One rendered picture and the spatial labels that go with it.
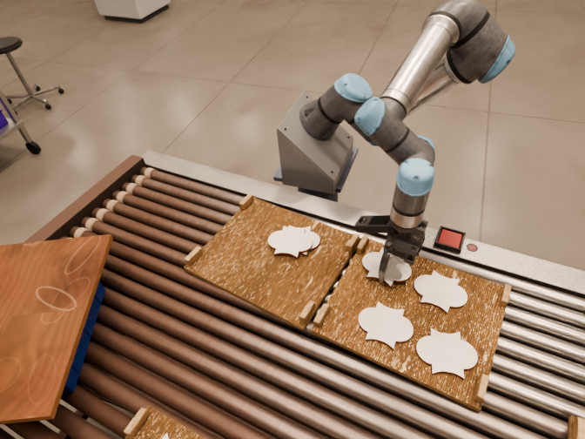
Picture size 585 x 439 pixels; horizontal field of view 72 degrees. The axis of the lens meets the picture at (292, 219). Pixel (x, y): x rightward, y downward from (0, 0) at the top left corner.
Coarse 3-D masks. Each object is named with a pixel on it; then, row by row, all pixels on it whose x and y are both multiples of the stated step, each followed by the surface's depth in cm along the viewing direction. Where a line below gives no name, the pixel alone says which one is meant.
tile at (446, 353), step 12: (432, 336) 98; (444, 336) 97; (456, 336) 97; (420, 348) 96; (432, 348) 96; (444, 348) 95; (456, 348) 95; (468, 348) 95; (432, 360) 94; (444, 360) 93; (456, 360) 93; (468, 360) 93; (432, 372) 92; (444, 372) 92; (456, 372) 91
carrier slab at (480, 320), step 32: (352, 288) 110; (384, 288) 109; (480, 288) 107; (352, 320) 103; (416, 320) 102; (448, 320) 101; (480, 320) 101; (384, 352) 97; (480, 352) 95; (448, 384) 90
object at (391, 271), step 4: (388, 260) 104; (392, 260) 103; (396, 260) 103; (392, 264) 104; (396, 264) 103; (388, 268) 105; (392, 268) 104; (396, 268) 104; (380, 272) 105; (388, 272) 105; (392, 272) 104; (396, 272) 104; (380, 276) 106; (384, 276) 106; (388, 276) 105; (392, 276) 105; (396, 276) 104; (400, 276) 104; (380, 280) 107
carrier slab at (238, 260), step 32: (256, 224) 130; (288, 224) 129; (320, 224) 128; (224, 256) 121; (256, 256) 120; (288, 256) 120; (320, 256) 119; (224, 288) 113; (256, 288) 112; (288, 288) 112; (320, 288) 111; (288, 320) 105
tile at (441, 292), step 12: (420, 276) 110; (432, 276) 110; (444, 276) 110; (420, 288) 107; (432, 288) 107; (444, 288) 107; (456, 288) 107; (432, 300) 105; (444, 300) 105; (456, 300) 104; (444, 312) 103
